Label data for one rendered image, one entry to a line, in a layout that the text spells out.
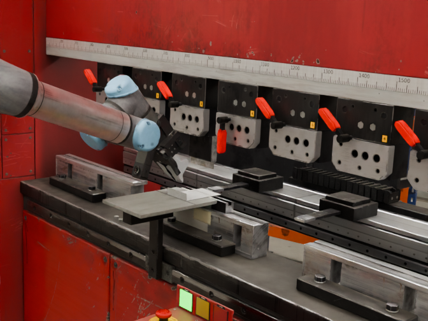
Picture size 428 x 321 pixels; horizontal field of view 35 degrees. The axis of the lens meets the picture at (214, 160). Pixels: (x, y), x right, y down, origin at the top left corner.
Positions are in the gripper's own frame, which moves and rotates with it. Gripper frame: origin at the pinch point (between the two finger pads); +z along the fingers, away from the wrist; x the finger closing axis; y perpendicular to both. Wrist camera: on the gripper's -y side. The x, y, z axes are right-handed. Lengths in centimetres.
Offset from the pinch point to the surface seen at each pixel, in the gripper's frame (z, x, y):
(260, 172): 22.3, -0.1, 24.3
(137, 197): -2.1, 6.7, -10.0
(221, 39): -26.9, -9.6, 29.9
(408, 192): 142, 36, 113
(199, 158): 1.6, 1.1, 10.1
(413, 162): -11, -70, 15
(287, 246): 220, 147, 99
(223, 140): -9.3, -15.5, 10.7
